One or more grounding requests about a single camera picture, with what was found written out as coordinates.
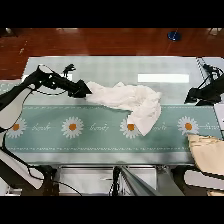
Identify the black cable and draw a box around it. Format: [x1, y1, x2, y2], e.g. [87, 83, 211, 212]
[110, 165, 122, 197]
[42, 175, 83, 197]

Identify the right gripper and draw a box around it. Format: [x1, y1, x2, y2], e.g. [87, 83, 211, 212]
[184, 84, 223, 107]

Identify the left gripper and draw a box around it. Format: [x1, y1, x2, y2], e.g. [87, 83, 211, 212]
[66, 79, 94, 99]

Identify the silver frame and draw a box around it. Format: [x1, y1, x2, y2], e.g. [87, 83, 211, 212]
[49, 162, 188, 197]

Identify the cream garment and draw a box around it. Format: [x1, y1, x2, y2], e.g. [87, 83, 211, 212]
[186, 133, 224, 178]

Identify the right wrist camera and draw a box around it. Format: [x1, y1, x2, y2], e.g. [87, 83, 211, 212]
[201, 62, 224, 84]

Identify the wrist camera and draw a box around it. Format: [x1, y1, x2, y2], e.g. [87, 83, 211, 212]
[201, 62, 224, 84]
[62, 63, 77, 78]

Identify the white shirt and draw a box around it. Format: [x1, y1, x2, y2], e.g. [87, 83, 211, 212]
[85, 81, 164, 137]

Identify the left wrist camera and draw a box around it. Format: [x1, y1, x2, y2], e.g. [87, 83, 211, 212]
[62, 63, 77, 78]

